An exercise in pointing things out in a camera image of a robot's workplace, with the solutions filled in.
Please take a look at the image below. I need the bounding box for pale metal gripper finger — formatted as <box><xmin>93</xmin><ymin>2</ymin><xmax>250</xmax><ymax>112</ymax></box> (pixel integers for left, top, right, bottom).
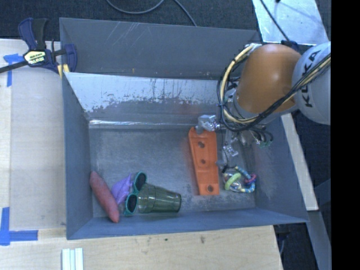
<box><xmin>216</xmin><ymin>144</ymin><xmax>240</xmax><ymax>170</ymax></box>
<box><xmin>196</xmin><ymin>114</ymin><xmax>219</xmax><ymax>135</ymax></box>

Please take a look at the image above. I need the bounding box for orange flat block with holes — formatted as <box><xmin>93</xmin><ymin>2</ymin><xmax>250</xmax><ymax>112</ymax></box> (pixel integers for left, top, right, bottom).
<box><xmin>187</xmin><ymin>126</ymin><xmax>221</xmax><ymax>196</ymax></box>

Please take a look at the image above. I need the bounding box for grey metal bin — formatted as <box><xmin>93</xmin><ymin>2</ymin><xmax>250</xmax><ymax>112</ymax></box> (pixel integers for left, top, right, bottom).
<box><xmin>58</xmin><ymin>17</ymin><xmax>311</xmax><ymax>241</ymax></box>

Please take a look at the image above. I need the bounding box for green clear plastic cup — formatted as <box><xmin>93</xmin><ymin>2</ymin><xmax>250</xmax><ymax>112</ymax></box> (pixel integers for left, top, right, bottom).
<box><xmin>136</xmin><ymin>182</ymin><xmax>182</xmax><ymax>214</ymax></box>

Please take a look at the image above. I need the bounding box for purple toy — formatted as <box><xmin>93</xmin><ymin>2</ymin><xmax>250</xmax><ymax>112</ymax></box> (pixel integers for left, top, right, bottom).
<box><xmin>110</xmin><ymin>173</ymin><xmax>133</xmax><ymax>205</ymax></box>

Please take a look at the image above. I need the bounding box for red-brown sausage-shaped toy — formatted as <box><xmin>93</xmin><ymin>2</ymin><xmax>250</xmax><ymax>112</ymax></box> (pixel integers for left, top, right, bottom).
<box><xmin>89</xmin><ymin>170</ymin><xmax>121</xmax><ymax>224</ymax></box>

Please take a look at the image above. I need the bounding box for pale wood board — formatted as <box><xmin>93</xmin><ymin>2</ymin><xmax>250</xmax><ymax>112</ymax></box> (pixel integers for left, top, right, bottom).
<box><xmin>10</xmin><ymin>66</ymin><xmax>68</xmax><ymax>232</ymax></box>

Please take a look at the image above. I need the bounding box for multicoloured ring toy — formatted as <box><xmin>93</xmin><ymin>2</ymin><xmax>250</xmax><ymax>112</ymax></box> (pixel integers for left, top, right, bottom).
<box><xmin>223</xmin><ymin>165</ymin><xmax>258</xmax><ymax>194</ymax></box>

